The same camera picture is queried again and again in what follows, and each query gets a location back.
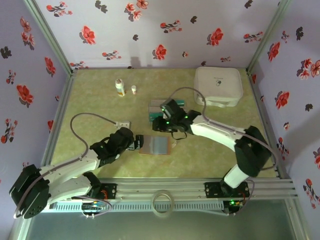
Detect large white pill bottle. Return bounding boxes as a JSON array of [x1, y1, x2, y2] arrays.
[[114, 78, 127, 97]]

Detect white zippered medicine pouch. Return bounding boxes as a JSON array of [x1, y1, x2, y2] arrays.
[[194, 66, 244, 108]]

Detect small circuit board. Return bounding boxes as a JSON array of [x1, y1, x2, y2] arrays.
[[82, 201, 106, 211]]

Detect black controller box green light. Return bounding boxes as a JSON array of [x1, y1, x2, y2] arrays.
[[223, 198, 245, 216]]

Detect grey right arm cable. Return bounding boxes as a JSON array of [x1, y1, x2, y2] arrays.
[[168, 86, 277, 211]]

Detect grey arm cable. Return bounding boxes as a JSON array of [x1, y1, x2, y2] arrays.
[[168, 86, 277, 211], [13, 113, 118, 221]]

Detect grey left arm cable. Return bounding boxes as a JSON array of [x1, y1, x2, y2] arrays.
[[13, 113, 118, 221]]

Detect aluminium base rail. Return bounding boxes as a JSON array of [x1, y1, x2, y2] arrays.
[[21, 177, 298, 201]]

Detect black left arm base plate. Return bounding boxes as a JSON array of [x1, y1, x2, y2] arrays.
[[99, 183, 118, 200]]

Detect clear tape ring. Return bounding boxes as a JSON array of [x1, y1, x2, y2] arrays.
[[152, 189, 175, 218]]

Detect slotted grey cable duct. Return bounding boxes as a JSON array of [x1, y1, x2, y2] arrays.
[[49, 201, 225, 213]]

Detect grey cable loop at board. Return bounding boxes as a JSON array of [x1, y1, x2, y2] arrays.
[[81, 192, 115, 220]]

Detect aluminium side rail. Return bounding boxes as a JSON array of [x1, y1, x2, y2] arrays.
[[246, 69, 288, 180], [41, 72, 78, 166]]

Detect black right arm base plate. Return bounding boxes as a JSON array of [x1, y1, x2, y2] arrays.
[[204, 181, 250, 200]]

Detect aluminium frame post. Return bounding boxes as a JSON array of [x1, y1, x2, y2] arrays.
[[246, 0, 293, 73], [23, 0, 78, 76]]

